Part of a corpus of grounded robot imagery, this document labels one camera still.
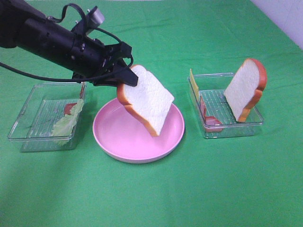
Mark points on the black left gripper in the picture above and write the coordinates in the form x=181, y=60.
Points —
x=99, y=64

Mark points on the toy bread slice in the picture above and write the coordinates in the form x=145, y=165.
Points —
x=149, y=102
x=246, y=88

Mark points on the toy bacon strip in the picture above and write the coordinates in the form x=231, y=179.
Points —
x=69, y=106
x=208, y=120

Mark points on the yellow toy cheese slice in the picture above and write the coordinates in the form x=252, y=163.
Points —
x=194, y=85

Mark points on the toy lettuce leaf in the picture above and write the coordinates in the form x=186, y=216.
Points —
x=65, y=126

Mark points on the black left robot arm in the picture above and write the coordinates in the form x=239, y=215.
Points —
x=21, y=25

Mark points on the pink round plate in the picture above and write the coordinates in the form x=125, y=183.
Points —
x=124, y=138

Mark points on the left clear plastic container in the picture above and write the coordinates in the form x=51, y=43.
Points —
x=44, y=106

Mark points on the clear plastic container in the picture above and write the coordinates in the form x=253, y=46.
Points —
x=44, y=106
x=211, y=87

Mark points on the right clear plastic container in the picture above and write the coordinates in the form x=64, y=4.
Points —
x=211, y=87

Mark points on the green tablecloth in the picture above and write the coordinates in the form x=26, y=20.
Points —
x=252, y=181

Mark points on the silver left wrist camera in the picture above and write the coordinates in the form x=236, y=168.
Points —
x=94, y=18

